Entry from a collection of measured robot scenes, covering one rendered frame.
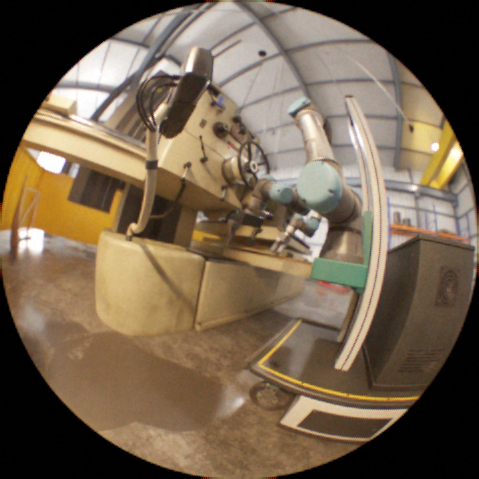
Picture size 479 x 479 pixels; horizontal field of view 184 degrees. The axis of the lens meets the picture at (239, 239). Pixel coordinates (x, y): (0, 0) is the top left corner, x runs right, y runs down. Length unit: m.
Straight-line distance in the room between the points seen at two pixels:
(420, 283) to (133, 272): 1.22
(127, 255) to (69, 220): 2.54
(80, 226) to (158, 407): 3.01
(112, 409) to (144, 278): 0.72
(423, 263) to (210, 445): 0.89
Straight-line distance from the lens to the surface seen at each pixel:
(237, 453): 0.73
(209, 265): 1.12
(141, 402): 0.79
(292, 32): 7.81
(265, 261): 1.41
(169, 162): 0.92
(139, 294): 0.96
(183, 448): 0.71
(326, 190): 0.34
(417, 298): 0.56
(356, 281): 0.42
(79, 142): 1.24
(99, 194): 1.48
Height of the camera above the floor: 0.69
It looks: 5 degrees up
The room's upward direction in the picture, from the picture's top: 12 degrees clockwise
